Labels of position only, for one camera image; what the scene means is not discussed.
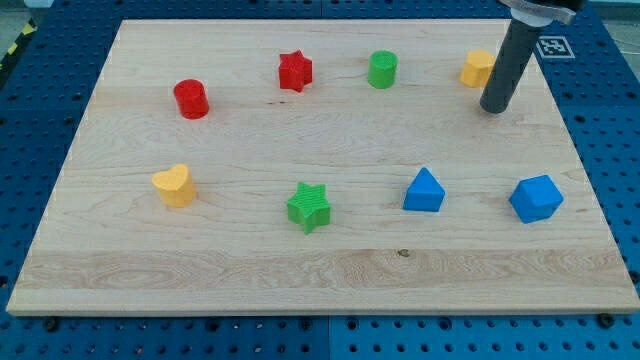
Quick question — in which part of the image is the yellow pentagon block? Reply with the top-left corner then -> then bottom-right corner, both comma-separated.
459,49 -> 495,88

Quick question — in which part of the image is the black screw front left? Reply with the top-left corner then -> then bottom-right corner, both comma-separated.
42,317 -> 59,332

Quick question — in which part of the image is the black screw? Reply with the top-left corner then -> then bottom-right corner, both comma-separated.
597,313 -> 615,329
42,317 -> 59,332

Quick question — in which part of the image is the red star block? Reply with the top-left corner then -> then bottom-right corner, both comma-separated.
278,50 -> 313,92

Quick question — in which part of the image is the yellow black hazard tape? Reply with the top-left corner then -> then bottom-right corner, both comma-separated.
1,18 -> 38,71

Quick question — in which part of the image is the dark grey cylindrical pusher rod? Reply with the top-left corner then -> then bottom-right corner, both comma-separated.
479,19 -> 543,114

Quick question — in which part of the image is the red cylinder block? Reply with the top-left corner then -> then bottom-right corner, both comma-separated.
173,79 -> 210,120

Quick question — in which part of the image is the blue cube block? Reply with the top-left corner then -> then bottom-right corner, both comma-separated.
509,174 -> 564,224

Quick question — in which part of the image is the silver robot tool mount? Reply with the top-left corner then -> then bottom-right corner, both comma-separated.
498,0 -> 585,27

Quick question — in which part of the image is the light wooden board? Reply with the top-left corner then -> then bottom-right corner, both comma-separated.
7,20 -> 639,317

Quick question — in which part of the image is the yellow heart block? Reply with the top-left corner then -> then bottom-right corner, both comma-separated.
152,164 -> 196,208

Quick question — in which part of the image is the black white fiducial marker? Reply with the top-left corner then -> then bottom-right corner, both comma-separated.
536,35 -> 575,59

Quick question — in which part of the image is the green star block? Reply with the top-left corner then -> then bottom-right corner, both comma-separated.
286,182 -> 331,234

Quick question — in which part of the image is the black screw front right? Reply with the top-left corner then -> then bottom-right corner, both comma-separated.
597,313 -> 615,329

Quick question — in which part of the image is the blue triangle block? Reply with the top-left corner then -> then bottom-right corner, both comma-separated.
403,167 -> 446,212

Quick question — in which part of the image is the green cylinder block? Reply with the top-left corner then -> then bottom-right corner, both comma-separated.
367,50 -> 398,89

